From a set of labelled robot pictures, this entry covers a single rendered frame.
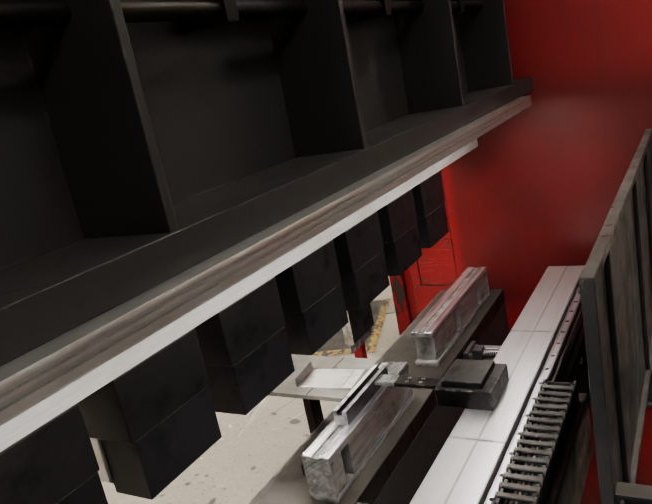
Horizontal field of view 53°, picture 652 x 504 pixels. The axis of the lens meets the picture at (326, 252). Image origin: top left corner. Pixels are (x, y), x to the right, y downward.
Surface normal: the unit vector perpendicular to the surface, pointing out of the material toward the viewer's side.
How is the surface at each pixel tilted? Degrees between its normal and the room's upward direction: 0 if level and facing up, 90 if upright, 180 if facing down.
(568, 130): 90
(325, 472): 90
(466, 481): 0
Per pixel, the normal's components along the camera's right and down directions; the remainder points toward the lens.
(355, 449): 0.86, -0.04
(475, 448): -0.19, -0.95
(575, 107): -0.48, 0.31
